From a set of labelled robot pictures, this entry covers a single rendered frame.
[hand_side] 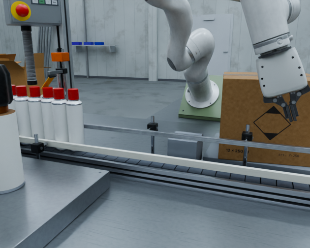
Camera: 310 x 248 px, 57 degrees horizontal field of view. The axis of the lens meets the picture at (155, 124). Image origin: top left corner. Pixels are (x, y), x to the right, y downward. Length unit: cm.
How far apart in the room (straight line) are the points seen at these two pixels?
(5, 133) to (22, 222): 21
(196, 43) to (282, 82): 64
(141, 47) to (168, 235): 1004
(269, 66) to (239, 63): 904
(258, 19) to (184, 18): 49
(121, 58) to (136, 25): 128
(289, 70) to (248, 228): 37
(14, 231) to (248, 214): 51
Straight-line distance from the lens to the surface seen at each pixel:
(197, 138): 85
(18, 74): 271
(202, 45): 132
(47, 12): 110
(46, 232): 65
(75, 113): 94
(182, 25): 118
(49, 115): 101
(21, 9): 105
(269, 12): 72
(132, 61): 1072
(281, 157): 100
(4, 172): 76
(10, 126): 74
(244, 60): 976
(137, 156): 85
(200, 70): 141
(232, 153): 98
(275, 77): 74
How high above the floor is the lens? 122
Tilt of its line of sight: 15 degrees down
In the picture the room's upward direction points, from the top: straight up
